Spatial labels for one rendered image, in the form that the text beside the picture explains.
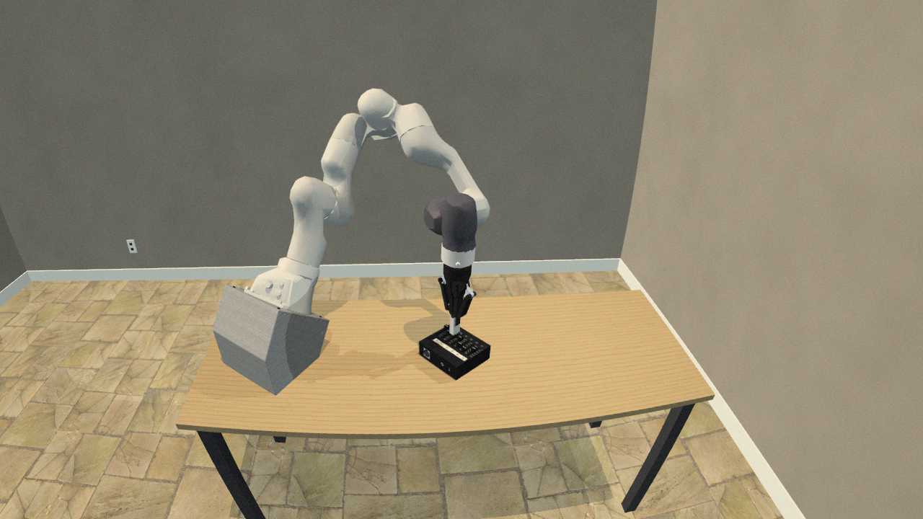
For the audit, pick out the black lighting desk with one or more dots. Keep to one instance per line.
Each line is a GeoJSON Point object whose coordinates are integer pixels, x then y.
{"type": "Point", "coordinates": [455, 355]}

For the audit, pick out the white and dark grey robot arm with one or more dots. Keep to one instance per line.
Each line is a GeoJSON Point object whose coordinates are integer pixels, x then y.
{"type": "Point", "coordinates": [315, 202]}

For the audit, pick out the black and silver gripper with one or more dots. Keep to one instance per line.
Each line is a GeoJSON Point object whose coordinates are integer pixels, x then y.
{"type": "Point", "coordinates": [453, 294]}

